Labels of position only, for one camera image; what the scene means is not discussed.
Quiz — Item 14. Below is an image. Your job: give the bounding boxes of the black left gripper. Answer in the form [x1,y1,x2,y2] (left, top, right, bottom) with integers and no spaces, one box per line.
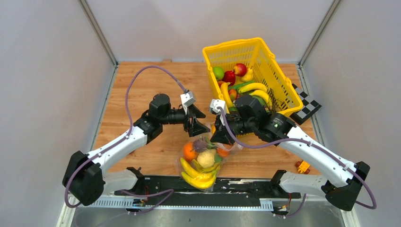
[160,104,210,137]

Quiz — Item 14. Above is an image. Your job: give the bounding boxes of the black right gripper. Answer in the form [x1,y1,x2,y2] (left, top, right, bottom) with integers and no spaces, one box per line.
[210,112,256,146]

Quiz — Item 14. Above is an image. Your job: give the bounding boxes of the small orange pumpkin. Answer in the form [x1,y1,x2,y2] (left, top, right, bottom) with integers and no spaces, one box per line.
[217,144,232,158]

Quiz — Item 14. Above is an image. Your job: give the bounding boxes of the dark purple passion fruit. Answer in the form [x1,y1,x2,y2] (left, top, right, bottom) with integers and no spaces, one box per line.
[192,138,209,153]

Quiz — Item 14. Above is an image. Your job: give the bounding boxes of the beige lemon fruit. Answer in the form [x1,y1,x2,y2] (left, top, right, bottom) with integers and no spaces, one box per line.
[197,149,216,169]

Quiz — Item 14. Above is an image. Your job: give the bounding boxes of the orange fruit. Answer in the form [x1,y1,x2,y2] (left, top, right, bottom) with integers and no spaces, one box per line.
[183,142,198,162]

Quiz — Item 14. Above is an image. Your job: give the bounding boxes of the clear zip top bag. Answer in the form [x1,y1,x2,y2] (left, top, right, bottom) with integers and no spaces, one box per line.
[174,123,243,192]

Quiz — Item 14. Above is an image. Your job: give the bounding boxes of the yellow banana bunch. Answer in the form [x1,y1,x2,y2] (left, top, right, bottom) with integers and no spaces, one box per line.
[180,157,220,190]

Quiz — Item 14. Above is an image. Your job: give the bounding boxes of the yellow plastic basket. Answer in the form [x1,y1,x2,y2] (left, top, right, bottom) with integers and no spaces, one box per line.
[202,37,304,117]

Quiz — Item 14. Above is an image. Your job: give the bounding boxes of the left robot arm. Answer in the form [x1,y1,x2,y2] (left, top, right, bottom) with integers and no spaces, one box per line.
[62,91,210,206]

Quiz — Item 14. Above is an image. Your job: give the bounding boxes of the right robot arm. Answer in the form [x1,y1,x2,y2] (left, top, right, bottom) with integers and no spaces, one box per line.
[209,95,370,211]

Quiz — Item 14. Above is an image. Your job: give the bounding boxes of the small red peach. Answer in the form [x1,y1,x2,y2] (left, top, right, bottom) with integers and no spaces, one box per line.
[228,89,237,101]

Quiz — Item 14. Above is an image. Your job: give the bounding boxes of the green cucumber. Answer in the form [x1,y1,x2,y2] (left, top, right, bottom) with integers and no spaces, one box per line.
[228,80,254,91]

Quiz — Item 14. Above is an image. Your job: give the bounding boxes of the green apple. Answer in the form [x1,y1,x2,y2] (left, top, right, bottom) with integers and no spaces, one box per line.
[212,66,225,81]

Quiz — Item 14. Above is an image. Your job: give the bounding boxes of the red apple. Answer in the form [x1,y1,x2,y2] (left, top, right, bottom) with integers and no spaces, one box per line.
[222,70,236,86]
[233,63,248,77]

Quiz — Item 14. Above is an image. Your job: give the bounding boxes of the yellow pear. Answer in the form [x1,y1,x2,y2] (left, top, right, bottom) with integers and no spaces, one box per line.
[240,69,253,82]

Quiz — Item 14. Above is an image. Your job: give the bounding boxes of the yellow orange toy block car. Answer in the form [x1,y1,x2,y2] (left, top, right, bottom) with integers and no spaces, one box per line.
[295,160,310,175]

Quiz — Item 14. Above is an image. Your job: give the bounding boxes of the checkerboard calibration board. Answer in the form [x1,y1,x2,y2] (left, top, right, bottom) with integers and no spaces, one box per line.
[290,84,322,125]

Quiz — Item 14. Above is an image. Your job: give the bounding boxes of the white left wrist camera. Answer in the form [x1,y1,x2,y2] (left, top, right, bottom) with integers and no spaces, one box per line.
[180,90,196,114]

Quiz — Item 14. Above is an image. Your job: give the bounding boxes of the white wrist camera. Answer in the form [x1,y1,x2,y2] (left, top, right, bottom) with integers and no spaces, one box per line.
[209,99,227,126]
[180,90,196,114]

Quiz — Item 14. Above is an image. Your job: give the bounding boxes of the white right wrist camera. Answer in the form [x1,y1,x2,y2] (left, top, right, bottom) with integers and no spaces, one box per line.
[209,99,227,126]

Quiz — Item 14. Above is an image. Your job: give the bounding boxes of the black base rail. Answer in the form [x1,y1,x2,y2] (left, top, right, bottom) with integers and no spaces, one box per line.
[129,175,302,208]

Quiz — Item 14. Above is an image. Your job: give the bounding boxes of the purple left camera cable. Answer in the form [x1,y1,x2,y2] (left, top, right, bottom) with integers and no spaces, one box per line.
[64,65,189,209]

